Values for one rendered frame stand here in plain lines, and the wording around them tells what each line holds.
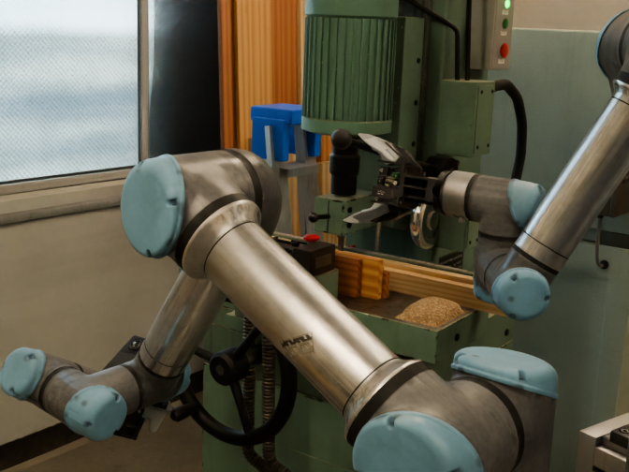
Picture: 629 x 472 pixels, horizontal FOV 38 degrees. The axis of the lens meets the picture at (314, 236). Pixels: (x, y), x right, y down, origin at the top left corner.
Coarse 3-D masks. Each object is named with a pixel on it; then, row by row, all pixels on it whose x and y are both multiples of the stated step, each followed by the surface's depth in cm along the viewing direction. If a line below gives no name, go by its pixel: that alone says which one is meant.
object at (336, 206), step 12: (360, 192) 184; (324, 204) 177; (336, 204) 176; (348, 204) 176; (360, 204) 180; (372, 204) 183; (336, 216) 176; (324, 228) 178; (336, 228) 176; (348, 228) 177; (360, 228) 181
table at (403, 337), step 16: (224, 304) 181; (352, 304) 167; (368, 304) 167; (384, 304) 167; (400, 304) 168; (240, 320) 167; (368, 320) 162; (384, 320) 160; (400, 320) 159; (464, 320) 162; (480, 320) 168; (384, 336) 160; (400, 336) 158; (416, 336) 156; (432, 336) 154; (448, 336) 158; (464, 336) 163; (480, 336) 169; (400, 352) 159; (416, 352) 157; (432, 352) 155; (448, 352) 159
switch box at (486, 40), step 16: (480, 0) 185; (496, 0) 184; (512, 0) 190; (480, 16) 186; (496, 16) 185; (512, 16) 191; (480, 32) 187; (496, 32) 186; (480, 48) 187; (496, 48) 187; (464, 64) 190; (480, 64) 188; (496, 64) 189
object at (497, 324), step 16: (496, 320) 199; (512, 320) 206; (208, 336) 185; (224, 336) 183; (240, 336) 180; (496, 336) 200; (512, 336) 208; (256, 368) 179; (432, 368) 176; (448, 368) 182; (304, 384) 173
